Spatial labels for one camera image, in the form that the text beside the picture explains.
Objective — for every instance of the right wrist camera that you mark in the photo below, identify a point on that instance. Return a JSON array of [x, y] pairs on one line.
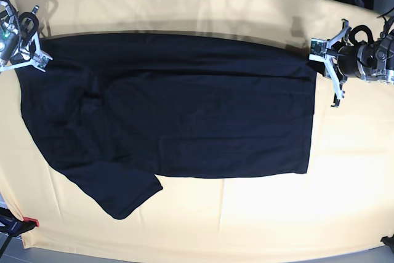
[[41, 61]]

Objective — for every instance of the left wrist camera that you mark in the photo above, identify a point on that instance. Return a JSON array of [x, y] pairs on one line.
[[318, 50]]

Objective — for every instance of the dark blue T-shirt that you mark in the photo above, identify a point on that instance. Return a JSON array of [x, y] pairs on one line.
[[113, 112]]

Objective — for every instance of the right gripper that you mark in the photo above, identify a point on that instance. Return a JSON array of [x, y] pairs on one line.
[[25, 39]]

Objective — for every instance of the yellow table cloth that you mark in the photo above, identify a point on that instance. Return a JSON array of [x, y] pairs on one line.
[[344, 203]]

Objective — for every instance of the red black table clamp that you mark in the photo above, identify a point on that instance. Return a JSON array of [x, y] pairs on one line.
[[13, 226]]

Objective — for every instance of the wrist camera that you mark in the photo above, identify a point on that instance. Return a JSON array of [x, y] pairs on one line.
[[318, 50], [41, 61]]

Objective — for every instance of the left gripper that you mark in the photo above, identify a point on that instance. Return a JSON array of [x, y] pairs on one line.
[[369, 62]]

